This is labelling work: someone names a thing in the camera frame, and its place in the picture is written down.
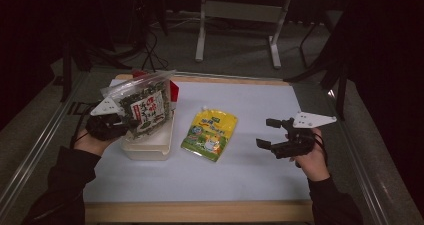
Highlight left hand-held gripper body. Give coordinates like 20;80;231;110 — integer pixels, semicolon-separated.
85;97;130;142

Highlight clear bag of dried seaweed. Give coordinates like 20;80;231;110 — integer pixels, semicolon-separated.
100;69;177;141

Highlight white divided lunch box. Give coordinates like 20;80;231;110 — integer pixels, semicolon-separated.
120;108;176;162

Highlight person's right hand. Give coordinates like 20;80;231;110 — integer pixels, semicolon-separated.
289;127;331;182

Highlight metal floor rail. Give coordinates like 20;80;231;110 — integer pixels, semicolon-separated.
0;72;88;213
328;90;392;225

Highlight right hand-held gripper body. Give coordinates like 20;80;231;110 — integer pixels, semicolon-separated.
271;111;338;160

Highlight black metal stand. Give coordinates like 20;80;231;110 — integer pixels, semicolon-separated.
59;34;134;103

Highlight black floor cables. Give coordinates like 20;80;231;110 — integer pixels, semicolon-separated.
139;28;173;77

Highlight yellow and green sauce pouch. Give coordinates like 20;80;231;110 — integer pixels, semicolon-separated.
180;105;239;163

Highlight wooden table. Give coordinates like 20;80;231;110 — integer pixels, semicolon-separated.
83;73;316;224

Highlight red seasoning packet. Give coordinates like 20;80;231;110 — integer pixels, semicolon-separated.
132;70;180;103

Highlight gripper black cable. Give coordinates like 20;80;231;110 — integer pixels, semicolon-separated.
69;104;98;149
312;132;330;167

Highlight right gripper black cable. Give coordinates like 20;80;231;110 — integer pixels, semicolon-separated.
312;132;330;167

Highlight black chair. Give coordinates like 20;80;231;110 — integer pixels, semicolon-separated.
284;9;353;121

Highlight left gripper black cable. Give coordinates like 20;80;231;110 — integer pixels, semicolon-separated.
69;104;98;149

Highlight person's left hand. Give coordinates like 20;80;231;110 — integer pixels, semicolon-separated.
73;131;120;157

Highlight white table mat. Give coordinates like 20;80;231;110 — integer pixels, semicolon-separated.
83;79;313;203

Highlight white desk frame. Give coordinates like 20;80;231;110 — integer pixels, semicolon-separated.
194;0;352;70

